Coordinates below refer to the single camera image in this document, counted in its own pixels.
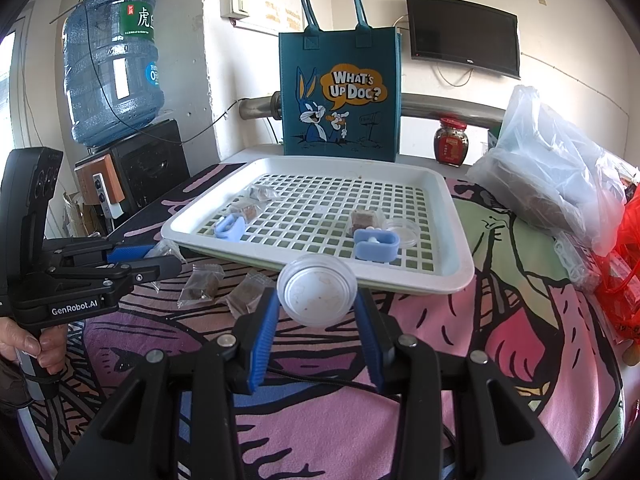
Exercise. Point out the clear plastic bag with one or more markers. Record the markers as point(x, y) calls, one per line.
point(551, 175)

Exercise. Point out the small light-blue plastic clip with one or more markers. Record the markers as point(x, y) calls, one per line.
point(232, 227)

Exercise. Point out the large light-blue plastic clip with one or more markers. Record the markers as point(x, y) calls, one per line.
point(376, 245)

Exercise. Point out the clear packets beside red bag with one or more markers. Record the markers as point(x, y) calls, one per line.
point(577, 261)

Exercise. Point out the person's left hand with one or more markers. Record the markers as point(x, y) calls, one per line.
point(49, 349)

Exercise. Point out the teal Bugs Bunny tote bag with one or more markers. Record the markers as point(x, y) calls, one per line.
point(340, 90)

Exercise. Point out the clear round plastic lid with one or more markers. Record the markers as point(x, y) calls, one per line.
point(407, 231)

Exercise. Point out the blue water jug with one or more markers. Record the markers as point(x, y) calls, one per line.
point(111, 79)

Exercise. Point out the clear jar with brown contents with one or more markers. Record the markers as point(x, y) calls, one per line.
point(362, 219)

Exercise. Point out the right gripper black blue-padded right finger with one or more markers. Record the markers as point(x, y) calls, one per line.
point(497, 435)

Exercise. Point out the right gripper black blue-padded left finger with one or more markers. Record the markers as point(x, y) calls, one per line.
point(135, 435)

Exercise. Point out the clear sachet with brown cube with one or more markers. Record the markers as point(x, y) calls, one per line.
point(248, 209)

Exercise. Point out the red plastic bag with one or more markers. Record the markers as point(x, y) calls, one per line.
point(618, 293)

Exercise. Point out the white wall switch box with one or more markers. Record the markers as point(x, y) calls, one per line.
point(234, 9)

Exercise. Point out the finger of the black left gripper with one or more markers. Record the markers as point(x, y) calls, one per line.
point(155, 269)

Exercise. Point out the clear round jar lid large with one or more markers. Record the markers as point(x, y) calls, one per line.
point(317, 291)

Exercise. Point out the white perforated plastic tray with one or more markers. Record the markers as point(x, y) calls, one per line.
point(316, 196)

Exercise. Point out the black water dispenser cabinet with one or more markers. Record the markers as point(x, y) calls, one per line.
point(134, 171)

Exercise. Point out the black wall monitor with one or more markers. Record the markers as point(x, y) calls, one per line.
point(465, 33)

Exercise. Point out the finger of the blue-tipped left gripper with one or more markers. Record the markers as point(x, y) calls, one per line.
point(128, 253)

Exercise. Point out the colourful cartoon bed blanket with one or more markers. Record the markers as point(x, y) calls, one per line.
point(312, 419)

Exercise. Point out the red-lidded sauce jar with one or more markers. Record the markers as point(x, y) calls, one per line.
point(451, 144)

